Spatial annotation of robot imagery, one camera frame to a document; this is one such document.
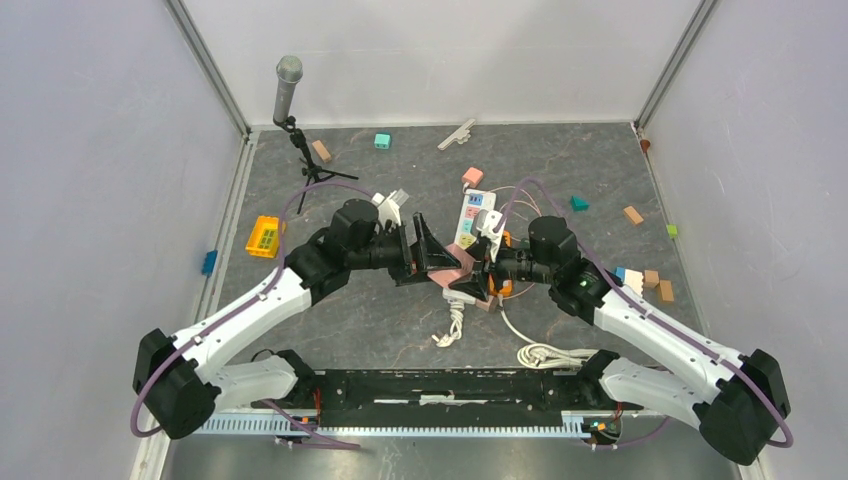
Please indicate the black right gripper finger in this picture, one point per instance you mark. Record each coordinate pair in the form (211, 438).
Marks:
(486, 245)
(474, 284)

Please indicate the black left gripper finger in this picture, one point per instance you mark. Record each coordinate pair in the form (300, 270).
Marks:
(409, 275)
(427, 251)

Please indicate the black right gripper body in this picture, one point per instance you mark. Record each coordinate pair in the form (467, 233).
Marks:
(516, 265)

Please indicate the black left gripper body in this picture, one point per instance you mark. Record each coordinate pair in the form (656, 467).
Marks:
(390, 249)

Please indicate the pink cube socket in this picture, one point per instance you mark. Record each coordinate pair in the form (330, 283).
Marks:
(444, 278)

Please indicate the white multicolour power strip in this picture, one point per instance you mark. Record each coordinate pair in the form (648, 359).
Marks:
(473, 202)

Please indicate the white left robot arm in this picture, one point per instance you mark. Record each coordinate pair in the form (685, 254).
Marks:
(183, 378)

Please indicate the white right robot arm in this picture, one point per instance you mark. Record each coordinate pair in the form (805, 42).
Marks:
(737, 402)

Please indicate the small mauve cube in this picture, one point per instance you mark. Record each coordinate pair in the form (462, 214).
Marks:
(489, 305)

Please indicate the orange power strip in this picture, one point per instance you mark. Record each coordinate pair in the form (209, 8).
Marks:
(499, 283)

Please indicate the small pink charger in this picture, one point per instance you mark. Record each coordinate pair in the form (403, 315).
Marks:
(472, 177)

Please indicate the teal triangle block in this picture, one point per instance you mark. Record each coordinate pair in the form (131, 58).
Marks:
(578, 204)

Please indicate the black tripod mic stand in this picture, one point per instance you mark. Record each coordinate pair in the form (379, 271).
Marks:
(313, 173)

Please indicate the teal cube block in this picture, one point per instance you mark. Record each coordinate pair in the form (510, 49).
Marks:
(382, 141)

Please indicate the tan wooden block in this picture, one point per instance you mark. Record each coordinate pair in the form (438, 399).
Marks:
(322, 151)

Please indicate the tan block right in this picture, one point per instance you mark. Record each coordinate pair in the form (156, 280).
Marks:
(633, 215)

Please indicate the yellow toy crate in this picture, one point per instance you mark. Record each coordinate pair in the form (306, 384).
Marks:
(264, 240)

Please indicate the wooden blocks pair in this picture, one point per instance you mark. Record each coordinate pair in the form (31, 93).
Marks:
(653, 281)

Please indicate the grey microphone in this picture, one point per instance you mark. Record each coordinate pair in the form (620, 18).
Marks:
(289, 72)

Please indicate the white plastic bracket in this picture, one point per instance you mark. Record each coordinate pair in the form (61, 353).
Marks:
(459, 136)

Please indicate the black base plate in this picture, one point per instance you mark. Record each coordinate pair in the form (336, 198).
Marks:
(445, 398)

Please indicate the blue clip on rail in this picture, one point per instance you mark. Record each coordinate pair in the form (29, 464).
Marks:
(209, 262)

